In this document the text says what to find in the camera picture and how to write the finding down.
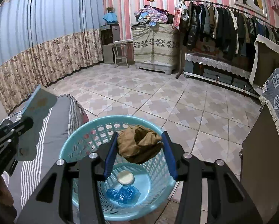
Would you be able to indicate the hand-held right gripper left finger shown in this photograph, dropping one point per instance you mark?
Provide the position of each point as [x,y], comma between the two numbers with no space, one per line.
[110,154]

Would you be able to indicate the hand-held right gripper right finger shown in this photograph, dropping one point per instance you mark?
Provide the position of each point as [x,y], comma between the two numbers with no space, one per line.
[169,154]

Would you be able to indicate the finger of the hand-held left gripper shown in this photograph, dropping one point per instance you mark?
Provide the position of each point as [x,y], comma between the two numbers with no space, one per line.
[25,124]

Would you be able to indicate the brown paper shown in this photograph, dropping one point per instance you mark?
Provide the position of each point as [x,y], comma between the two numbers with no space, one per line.
[134,149]

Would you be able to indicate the light blue cardboard box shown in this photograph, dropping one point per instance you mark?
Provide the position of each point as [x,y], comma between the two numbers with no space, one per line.
[42,102]

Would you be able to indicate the light blue plastic basket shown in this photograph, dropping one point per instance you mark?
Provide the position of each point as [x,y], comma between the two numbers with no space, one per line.
[144,182]

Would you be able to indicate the round white lid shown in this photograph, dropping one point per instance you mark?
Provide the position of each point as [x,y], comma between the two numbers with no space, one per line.
[126,177]

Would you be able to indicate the crumpled blue plastic wrapper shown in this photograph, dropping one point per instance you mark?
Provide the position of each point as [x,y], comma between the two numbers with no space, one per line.
[123,194]

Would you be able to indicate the blue floral curtain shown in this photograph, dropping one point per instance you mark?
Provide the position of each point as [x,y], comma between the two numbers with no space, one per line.
[48,39]

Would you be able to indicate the low dark cabinet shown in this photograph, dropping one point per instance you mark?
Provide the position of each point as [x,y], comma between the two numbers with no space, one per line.
[214,75]

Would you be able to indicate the white lace cabinet cover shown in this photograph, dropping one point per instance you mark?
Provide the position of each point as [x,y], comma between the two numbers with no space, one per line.
[211,61]

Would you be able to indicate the metal clothes rack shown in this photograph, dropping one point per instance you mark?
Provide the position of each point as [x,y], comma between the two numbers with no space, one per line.
[181,51]

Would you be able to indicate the floral fabric wardrobe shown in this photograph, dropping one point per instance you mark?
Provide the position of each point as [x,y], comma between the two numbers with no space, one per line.
[153,49]

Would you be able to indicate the dark water dispenser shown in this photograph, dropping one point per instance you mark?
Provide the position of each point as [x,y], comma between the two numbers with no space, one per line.
[110,42]

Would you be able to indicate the small folding table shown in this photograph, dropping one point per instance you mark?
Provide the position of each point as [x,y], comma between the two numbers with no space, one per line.
[122,42]

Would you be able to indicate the blue cloth bundle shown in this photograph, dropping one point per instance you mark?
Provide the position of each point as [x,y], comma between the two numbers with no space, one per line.
[110,18]

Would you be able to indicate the white trimmed dark panel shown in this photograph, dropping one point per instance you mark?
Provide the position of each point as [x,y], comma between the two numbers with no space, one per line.
[267,58]

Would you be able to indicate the pink hanging bag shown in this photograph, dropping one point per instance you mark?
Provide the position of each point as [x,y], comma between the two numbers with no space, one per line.
[178,16]

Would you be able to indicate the pile of colourful clothes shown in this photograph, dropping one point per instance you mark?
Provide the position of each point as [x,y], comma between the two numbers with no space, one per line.
[151,15]

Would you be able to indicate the small potted plant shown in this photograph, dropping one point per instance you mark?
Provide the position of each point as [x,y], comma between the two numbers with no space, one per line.
[110,9]

